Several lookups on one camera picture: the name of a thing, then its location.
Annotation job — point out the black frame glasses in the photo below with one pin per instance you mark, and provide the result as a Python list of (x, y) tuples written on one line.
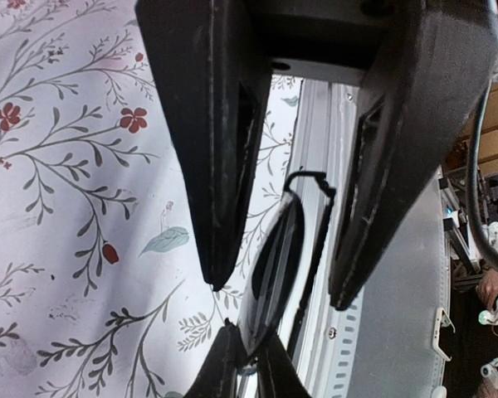
[(273, 275)]

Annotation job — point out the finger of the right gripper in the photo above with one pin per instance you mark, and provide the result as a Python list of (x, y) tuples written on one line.
[(434, 63), (213, 83)]

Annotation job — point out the white smartphone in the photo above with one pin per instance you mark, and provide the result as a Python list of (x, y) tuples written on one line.
[(443, 336)]

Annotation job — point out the background person hand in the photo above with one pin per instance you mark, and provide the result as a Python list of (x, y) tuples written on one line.
[(487, 289)]

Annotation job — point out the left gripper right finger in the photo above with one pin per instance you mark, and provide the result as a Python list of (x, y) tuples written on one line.
[(276, 375)]

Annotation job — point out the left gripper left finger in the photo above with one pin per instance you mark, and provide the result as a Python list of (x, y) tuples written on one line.
[(217, 377)]

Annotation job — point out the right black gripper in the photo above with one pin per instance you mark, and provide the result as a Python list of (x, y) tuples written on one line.
[(328, 38)]

